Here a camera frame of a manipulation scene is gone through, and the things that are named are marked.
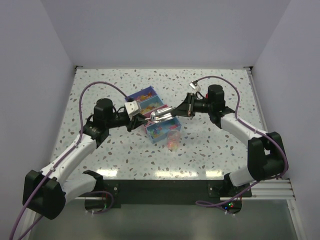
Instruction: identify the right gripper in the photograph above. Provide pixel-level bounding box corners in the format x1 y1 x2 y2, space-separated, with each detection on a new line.
171 93 213 118

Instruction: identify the four-compartment candy tray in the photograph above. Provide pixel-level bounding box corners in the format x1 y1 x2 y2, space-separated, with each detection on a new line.
125 86 181 144

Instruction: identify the metal candy scoop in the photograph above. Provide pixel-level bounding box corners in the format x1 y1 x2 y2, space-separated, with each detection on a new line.
150 107 174 124

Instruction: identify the clear plastic jar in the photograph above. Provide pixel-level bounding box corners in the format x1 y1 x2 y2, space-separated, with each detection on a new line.
166 130 181 151

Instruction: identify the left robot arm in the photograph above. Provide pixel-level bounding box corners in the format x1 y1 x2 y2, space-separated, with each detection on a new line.
22 98 148 220

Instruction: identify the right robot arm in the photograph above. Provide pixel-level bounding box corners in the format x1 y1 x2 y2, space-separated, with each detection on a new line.
171 84 289 197

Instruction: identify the star candies pile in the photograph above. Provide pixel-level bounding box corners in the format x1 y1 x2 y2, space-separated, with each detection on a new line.
146 121 181 142

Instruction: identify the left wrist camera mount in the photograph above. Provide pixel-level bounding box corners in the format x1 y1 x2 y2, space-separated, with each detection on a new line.
124 100 141 118

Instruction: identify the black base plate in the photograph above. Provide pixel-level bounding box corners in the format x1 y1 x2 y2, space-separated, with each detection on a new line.
74 178 252 210

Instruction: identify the aluminium frame rail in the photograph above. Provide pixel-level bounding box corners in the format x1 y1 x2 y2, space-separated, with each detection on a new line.
31 66 296 201

